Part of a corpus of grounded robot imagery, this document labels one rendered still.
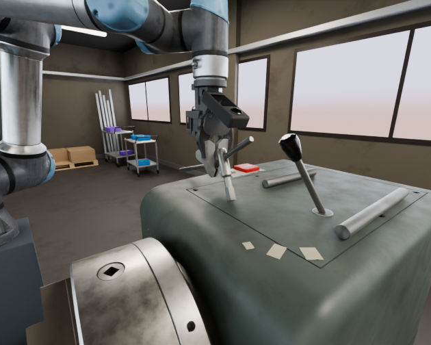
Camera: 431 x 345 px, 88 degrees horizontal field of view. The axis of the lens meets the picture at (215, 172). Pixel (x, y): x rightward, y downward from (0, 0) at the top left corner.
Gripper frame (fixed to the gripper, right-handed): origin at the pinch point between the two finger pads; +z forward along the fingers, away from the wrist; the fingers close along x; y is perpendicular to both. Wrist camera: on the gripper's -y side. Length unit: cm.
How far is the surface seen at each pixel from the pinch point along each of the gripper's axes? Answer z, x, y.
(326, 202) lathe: 4.5, -14.8, -19.1
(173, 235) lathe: 8.2, 14.2, -6.8
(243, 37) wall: -122, -234, 255
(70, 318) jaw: 15.0, 31.3, -8.1
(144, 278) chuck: 6.9, 22.5, -16.0
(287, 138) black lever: -9.6, -1.1, -18.3
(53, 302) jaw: 12.8, 33.0, -6.0
